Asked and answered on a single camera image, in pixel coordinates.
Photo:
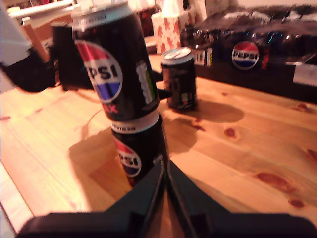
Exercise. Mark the pale grey wrist camera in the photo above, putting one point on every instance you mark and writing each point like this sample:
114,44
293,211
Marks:
12,42

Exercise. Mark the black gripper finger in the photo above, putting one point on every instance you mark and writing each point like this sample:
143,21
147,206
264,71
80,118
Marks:
190,203
146,205
164,95

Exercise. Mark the black Pepsi Max can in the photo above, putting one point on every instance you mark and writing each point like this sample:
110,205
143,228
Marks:
178,81
146,146
123,74

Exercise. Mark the dark red box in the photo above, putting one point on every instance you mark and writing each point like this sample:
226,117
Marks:
146,24

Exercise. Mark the gingerbread print tissue box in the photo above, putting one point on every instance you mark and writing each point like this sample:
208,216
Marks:
168,34

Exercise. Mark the white paper tissue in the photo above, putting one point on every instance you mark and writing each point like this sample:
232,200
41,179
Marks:
173,7

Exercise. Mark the wooden chair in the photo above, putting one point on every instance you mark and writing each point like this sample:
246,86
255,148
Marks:
34,39

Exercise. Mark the shrink-wrapped Pepsi Max can pack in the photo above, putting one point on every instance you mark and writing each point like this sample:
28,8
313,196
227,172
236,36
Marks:
272,74

